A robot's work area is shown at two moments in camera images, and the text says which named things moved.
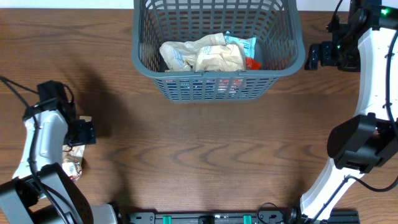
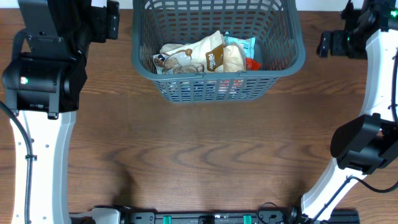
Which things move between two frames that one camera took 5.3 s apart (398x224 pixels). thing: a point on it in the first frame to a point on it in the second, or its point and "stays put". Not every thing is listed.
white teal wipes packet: [249, 44] stays put
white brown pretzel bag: [73, 156] to [205, 55]
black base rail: [239, 217] stays put
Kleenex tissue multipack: [206, 86] stays put
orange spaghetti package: [252, 64] stays put
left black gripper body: [80, 130] to [101, 28]
